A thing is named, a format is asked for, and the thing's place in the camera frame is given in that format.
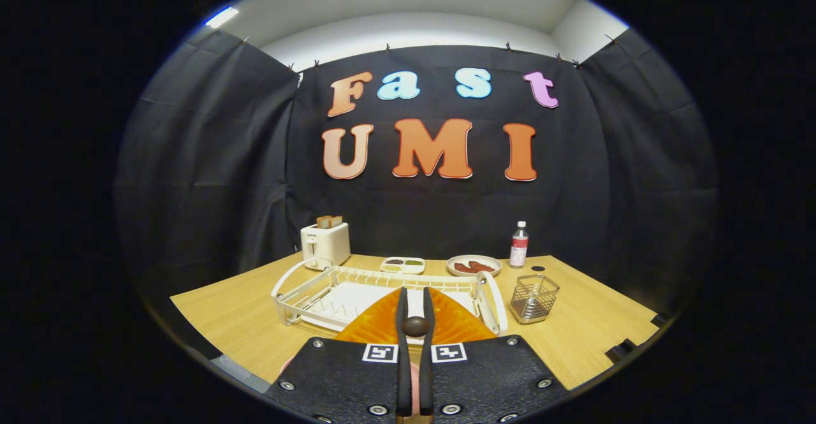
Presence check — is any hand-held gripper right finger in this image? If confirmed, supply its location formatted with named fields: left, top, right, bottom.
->
left=421, top=287, right=568, bottom=423

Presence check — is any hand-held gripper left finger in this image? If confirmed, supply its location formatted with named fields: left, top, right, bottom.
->
left=265, top=287, right=409, bottom=424

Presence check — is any pink plate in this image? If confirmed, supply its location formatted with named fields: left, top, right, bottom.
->
left=279, top=355, right=421, bottom=416

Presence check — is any white wire dish rack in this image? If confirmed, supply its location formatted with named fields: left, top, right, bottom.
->
left=271, top=258, right=509, bottom=337

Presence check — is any metal wire basket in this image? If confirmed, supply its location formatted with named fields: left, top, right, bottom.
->
left=510, top=274, right=560, bottom=325

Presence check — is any white plate with meat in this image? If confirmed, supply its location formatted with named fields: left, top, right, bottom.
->
left=446, top=254, right=502, bottom=277

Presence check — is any white divided condiment tray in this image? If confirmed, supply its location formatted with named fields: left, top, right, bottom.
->
left=380, top=256, right=426, bottom=275

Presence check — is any clear bottle with red label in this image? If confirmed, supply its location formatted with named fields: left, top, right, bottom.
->
left=509, top=221, right=530, bottom=268

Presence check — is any white toaster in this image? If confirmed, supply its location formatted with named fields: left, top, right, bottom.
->
left=300, top=222, right=351, bottom=271

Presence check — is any black backdrop cloth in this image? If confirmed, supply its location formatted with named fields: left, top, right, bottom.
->
left=115, top=27, right=720, bottom=323

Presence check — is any ceiling light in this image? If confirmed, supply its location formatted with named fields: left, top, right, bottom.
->
left=205, top=6, right=240, bottom=28

